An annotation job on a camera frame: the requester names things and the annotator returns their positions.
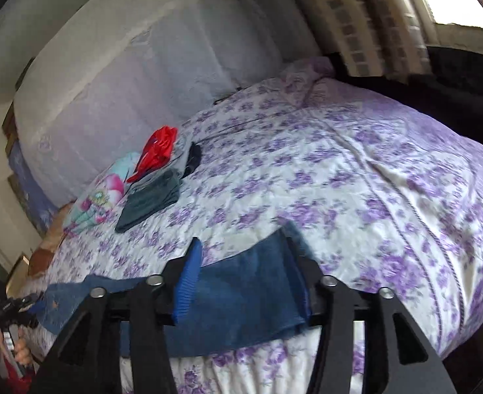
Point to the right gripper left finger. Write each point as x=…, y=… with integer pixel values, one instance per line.
x=94, y=318

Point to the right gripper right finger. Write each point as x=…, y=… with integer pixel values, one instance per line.
x=369, y=342

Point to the blue denim jeans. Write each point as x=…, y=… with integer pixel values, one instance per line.
x=256, y=296

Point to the person's left hand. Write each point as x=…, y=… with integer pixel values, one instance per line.
x=21, y=352

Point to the blue patterned cloth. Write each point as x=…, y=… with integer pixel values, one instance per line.
x=37, y=206

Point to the dark teal folded pants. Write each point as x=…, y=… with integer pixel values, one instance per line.
x=157, y=195

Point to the floral folded blanket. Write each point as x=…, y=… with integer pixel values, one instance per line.
x=96, y=203

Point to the purple floral bedspread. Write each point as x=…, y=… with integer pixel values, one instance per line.
x=383, y=195

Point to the grey folded garment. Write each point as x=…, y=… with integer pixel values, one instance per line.
x=177, y=161

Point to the red folded shorts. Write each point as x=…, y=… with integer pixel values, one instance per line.
x=156, y=153

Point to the black folded garment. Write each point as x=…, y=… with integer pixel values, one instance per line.
x=193, y=159

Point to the white lace headboard cover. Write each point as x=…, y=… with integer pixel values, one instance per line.
x=121, y=69

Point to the checkered curtain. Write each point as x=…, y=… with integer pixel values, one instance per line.
x=373, y=38

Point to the gold bed frame rail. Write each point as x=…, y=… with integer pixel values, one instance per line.
x=17, y=276

